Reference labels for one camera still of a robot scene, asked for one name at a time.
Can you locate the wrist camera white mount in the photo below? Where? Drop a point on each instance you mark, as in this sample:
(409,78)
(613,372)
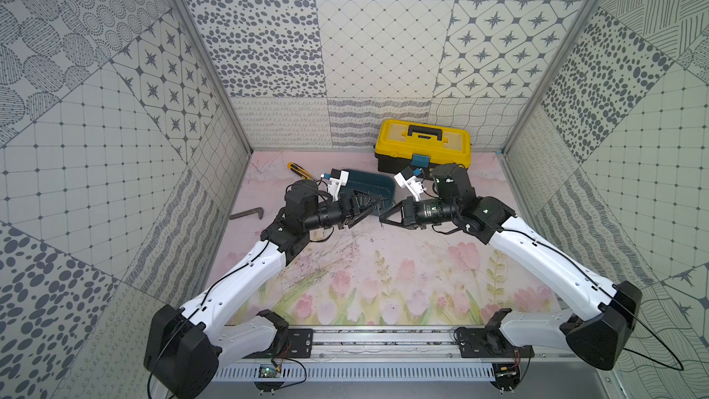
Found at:
(410,179)
(336,179)

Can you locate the dark metal hex key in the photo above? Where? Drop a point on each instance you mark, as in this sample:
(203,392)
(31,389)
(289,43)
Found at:
(258,211)

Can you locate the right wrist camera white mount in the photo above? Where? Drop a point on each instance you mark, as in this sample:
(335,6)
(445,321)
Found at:
(410,179)

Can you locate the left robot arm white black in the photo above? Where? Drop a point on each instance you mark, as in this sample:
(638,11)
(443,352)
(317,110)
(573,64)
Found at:
(187,345)

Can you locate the yellow black toolbox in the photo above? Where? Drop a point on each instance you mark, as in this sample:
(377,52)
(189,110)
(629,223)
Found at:
(402,144)

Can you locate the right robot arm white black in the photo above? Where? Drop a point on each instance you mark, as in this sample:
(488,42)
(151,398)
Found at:
(600,315)

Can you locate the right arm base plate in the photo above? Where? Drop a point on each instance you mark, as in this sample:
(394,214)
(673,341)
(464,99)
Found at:
(479,343)

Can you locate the yellow utility knife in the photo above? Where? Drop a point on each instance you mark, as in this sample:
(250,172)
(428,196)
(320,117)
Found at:
(300,171)

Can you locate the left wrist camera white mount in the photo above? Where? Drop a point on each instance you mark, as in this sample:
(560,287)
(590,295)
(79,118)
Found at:
(336,179)

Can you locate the aluminium mounting rail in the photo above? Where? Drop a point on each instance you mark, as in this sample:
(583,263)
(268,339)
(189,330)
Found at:
(384,342)

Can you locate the teal plastic storage box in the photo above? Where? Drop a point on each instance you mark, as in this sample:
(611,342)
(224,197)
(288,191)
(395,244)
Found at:
(366,187)

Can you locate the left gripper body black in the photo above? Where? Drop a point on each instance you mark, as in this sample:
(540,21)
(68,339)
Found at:
(348,213)

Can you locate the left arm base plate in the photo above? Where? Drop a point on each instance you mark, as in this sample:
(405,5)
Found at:
(289,343)

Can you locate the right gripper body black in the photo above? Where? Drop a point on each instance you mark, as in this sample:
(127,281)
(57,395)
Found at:
(430,211)

